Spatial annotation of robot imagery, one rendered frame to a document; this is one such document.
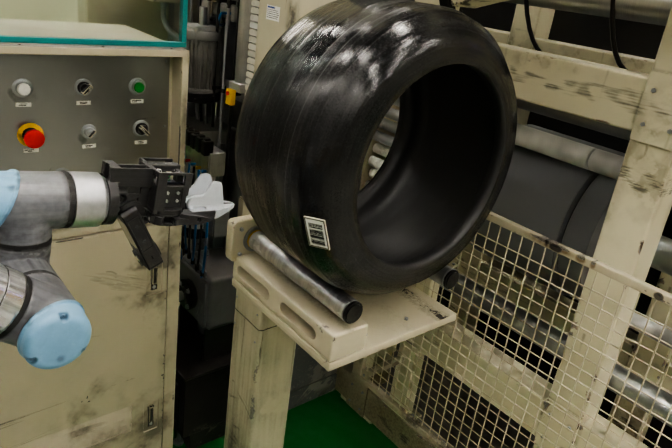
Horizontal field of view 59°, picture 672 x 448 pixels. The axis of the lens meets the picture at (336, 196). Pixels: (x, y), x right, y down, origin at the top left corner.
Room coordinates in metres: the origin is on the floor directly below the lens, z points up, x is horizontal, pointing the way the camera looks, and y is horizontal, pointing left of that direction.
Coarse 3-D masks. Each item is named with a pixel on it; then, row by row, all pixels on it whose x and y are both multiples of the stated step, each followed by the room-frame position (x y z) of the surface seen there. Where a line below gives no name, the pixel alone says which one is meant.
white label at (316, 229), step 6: (306, 216) 0.88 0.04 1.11; (306, 222) 0.88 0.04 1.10; (312, 222) 0.88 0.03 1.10; (318, 222) 0.87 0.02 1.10; (324, 222) 0.86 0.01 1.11; (306, 228) 0.89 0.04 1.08; (312, 228) 0.88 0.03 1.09; (318, 228) 0.87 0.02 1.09; (324, 228) 0.87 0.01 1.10; (312, 234) 0.88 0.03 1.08; (318, 234) 0.88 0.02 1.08; (324, 234) 0.87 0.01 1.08; (312, 240) 0.89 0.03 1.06; (318, 240) 0.88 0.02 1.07; (324, 240) 0.87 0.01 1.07; (318, 246) 0.88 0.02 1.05; (324, 246) 0.88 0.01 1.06
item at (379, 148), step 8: (392, 112) 1.56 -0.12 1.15; (384, 120) 1.60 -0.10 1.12; (392, 120) 1.66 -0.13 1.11; (384, 128) 1.59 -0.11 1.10; (392, 128) 1.57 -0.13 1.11; (376, 136) 1.59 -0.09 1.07; (384, 136) 1.58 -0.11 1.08; (392, 136) 1.57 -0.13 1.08; (376, 144) 1.61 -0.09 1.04; (384, 144) 1.58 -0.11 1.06; (368, 152) 1.61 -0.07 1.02; (376, 152) 1.60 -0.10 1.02; (384, 152) 1.58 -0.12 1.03; (368, 160) 1.61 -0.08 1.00; (376, 160) 1.59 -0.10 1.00; (368, 168) 1.62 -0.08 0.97; (376, 168) 1.64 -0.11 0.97; (368, 176) 1.62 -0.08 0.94; (360, 184) 1.61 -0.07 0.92
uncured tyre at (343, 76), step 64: (384, 0) 1.11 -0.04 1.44; (320, 64) 0.95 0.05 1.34; (384, 64) 0.93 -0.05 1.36; (448, 64) 1.01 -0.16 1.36; (256, 128) 0.98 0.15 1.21; (320, 128) 0.89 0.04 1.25; (448, 128) 1.35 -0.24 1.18; (512, 128) 1.17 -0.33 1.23; (256, 192) 0.98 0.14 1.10; (320, 192) 0.88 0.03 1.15; (384, 192) 1.33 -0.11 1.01; (448, 192) 1.29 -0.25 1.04; (320, 256) 0.91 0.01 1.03; (384, 256) 1.17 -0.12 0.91; (448, 256) 1.09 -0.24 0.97
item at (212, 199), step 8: (216, 184) 0.84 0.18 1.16; (208, 192) 0.83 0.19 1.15; (216, 192) 0.84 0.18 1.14; (192, 200) 0.81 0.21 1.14; (200, 200) 0.82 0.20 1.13; (208, 200) 0.83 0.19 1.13; (216, 200) 0.84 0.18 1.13; (192, 208) 0.81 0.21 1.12; (200, 208) 0.82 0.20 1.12; (208, 208) 0.83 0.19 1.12; (216, 208) 0.84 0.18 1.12; (224, 208) 0.85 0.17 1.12; (232, 208) 0.87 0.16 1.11; (216, 216) 0.83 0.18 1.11
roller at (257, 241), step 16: (256, 240) 1.17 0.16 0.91; (272, 256) 1.11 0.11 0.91; (288, 256) 1.10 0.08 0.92; (288, 272) 1.07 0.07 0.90; (304, 272) 1.04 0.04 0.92; (304, 288) 1.03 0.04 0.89; (320, 288) 1.00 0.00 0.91; (336, 288) 0.99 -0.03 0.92; (336, 304) 0.95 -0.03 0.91; (352, 304) 0.94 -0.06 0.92; (352, 320) 0.94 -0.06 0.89
